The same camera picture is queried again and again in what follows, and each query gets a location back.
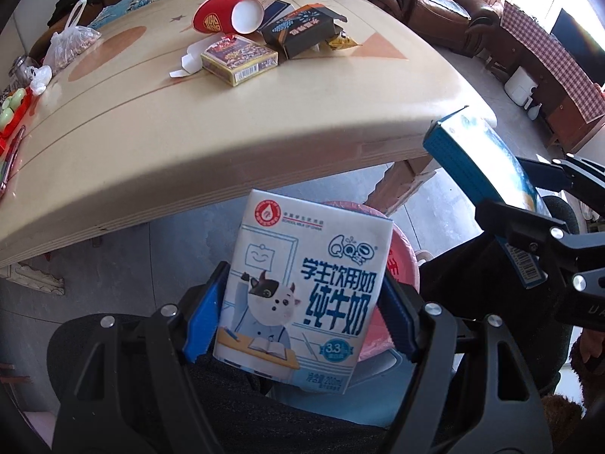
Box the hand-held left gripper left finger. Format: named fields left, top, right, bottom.
left=52, top=260, right=232, bottom=454

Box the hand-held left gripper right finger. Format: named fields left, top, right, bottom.
left=378, top=274, right=554, bottom=454

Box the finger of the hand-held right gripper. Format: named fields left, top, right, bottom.
left=517, top=154, right=605, bottom=199
left=475, top=199, right=605, bottom=294

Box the pink plastic trash bin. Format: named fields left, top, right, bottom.
left=321, top=200, right=421, bottom=365

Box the blue cardboard box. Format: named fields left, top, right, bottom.
left=423, top=108, right=549, bottom=289

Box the white milk carton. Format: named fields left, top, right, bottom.
left=213, top=188, right=394, bottom=394

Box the playing card box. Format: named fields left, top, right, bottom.
left=170, top=35, right=279, bottom=87

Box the brown fuzzy cloth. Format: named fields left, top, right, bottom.
left=541, top=331, right=605, bottom=417

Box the blue plastic container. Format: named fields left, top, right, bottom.
left=258, top=347, right=417, bottom=429

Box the white appliance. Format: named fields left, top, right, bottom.
left=503, top=66, right=540, bottom=105

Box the person's left leg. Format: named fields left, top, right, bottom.
left=45, top=314, right=393, bottom=454

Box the wooden cabinet with checkered cloth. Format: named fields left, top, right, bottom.
left=500, top=1, right=605, bottom=124

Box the wooden table leg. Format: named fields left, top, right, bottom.
left=369, top=156, right=438, bottom=216

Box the black television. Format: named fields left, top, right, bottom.
left=551, top=7, right=605, bottom=88

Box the white carved table leg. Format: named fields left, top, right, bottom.
left=0, top=265, right=64, bottom=296

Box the pink plastic item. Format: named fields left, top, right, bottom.
left=21, top=409, right=57, bottom=450

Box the yellow snack wrapper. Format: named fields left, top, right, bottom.
left=324, top=31, right=362, bottom=53

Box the red pen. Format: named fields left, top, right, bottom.
left=0, top=125, right=26, bottom=199

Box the red tray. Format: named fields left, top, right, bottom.
left=0, top=87, right=34, bottom=152

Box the black and orange box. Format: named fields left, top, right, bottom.
left=261, top=5, right=348, bottom=60

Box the small white plastic bag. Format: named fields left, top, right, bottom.
left=29, top=65, right=53, bottom=95

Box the clear plastic bag of nuts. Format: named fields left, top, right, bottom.
left=42, top=0, right=102, bottom=76

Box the red paper cup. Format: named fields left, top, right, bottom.
left=193, top=0, right=265, bottom=36

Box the glass jar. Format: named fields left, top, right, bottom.
left=8, top=56, right=41, bottom=90

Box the dark blue box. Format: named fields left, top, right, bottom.
left=260, top=0, right=296, bottom=26

